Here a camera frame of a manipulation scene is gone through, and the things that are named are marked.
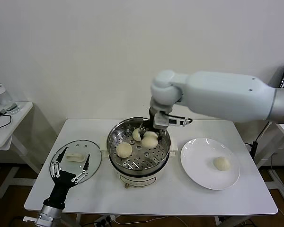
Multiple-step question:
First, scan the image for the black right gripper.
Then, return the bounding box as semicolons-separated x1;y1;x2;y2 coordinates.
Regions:
139;107;168;142

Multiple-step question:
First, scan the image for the black looped cable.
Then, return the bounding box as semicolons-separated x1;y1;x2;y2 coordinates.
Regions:
0;110;12;130

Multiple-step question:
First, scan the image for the clear jug with white lid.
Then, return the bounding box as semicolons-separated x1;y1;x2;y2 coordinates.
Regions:
0;83;15;112

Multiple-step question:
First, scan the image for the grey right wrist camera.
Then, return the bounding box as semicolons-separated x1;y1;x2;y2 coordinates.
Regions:
153;112;194;130

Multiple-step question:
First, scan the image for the white steamed baozi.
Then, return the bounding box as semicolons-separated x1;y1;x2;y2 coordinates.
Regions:
213;156;231;171
141;131;159;148
116;142;133;158
132;127;144;142

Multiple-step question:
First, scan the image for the white floor power strip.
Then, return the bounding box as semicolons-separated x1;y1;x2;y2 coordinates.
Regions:
94;214;116;225

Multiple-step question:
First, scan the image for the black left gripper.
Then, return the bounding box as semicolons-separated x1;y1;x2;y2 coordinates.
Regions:
43;147;91;209

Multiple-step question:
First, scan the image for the white work table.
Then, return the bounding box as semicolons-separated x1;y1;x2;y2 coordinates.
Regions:
24;119;279;222

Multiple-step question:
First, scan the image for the black power adapter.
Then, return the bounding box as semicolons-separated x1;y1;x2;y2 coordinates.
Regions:
245;141;258;164

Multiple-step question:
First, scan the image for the stainless steel steamer basket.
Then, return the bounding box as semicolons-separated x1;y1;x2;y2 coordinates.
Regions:
106;117;172;171

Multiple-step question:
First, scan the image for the white round plate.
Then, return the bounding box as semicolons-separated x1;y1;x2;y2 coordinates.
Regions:
180;138;241;191

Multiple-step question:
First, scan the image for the round glass pot lid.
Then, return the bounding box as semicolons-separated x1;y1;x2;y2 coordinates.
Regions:
49;140;102;186

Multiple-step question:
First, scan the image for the small glass cup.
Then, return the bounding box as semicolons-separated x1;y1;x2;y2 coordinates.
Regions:
5;104;21;115

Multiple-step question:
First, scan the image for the white electric cooker pot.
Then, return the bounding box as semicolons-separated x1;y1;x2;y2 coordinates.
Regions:
99;137;178;189

